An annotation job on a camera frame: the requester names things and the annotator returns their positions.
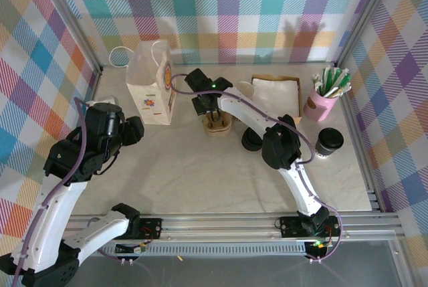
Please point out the aluminium frame post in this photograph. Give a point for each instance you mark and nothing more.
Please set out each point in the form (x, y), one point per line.
(364, 16)
(71, 16)

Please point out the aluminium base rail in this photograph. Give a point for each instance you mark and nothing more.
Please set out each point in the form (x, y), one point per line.
(217, 226)

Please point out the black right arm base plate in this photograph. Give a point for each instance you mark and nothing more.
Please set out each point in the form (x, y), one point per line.
(289, 226)

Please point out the green wrapped straw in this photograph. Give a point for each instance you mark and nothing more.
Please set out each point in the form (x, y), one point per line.
(343, 78)
(330, 78)

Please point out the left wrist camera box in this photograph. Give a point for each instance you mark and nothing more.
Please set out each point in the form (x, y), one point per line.
(105, 123)

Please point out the white paper gift bag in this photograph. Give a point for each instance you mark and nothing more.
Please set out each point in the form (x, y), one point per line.
(143, 76)

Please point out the brown cardboard napkin box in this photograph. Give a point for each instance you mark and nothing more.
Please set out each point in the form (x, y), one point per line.
(291, 120)

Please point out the small tan stick piece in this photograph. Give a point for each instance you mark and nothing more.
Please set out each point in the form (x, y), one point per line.
(180, 258)

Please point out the paper cup stack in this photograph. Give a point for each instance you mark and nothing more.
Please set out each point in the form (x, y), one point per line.
(247, 88)

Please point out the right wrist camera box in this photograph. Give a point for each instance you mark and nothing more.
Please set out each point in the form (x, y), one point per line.
(197, 79)

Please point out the brown wrapped straw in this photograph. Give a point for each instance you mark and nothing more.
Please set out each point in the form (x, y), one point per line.
(336, 93)

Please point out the black cup lid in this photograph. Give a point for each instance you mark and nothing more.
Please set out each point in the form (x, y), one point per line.
(331, 138)

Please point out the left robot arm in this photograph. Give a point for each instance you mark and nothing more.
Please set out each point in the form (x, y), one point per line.
(50, 220)

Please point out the pink tin cup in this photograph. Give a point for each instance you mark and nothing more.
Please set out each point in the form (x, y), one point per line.
(321, 109)

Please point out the black lid stack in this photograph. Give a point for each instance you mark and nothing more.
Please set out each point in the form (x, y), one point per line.
(251, 141)

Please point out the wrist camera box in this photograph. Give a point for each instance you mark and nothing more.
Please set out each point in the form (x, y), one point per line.
(105, 123)
(197, 79)

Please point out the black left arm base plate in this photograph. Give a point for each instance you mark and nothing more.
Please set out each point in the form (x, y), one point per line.
(150, 225)

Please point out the small controller board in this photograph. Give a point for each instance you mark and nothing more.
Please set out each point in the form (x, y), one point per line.
(138, 249)
(317, 245)

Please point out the aluminium frame floor rail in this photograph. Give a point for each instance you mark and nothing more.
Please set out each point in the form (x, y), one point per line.
(349, 108)
(94, 81)

